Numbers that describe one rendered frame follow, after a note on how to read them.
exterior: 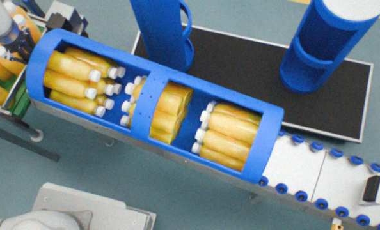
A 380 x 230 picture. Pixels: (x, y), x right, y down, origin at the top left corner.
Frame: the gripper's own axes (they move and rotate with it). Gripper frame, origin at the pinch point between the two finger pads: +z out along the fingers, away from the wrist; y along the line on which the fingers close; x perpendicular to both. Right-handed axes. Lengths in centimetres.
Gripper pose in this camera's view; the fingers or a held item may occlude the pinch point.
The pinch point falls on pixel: (34, 59)
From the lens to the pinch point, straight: 153.5
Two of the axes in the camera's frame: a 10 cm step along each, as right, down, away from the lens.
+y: -3.7, 9.0, -2.5
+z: 0.3, 2.7, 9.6
